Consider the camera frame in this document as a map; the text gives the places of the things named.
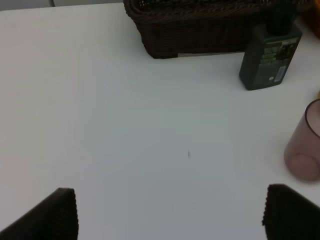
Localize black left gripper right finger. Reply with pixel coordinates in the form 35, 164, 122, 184
262, 184, 320, 240

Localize dark brown wicker basket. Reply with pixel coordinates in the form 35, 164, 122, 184
123, 0, 314, 59

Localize dark green pump bottle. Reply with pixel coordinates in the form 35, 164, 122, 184
239, 12, 302, 91

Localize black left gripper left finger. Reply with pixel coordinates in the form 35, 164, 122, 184
0, 188, 79, 240

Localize translucent purple plastic cup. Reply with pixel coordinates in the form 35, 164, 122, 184
284, 99, 320, 181

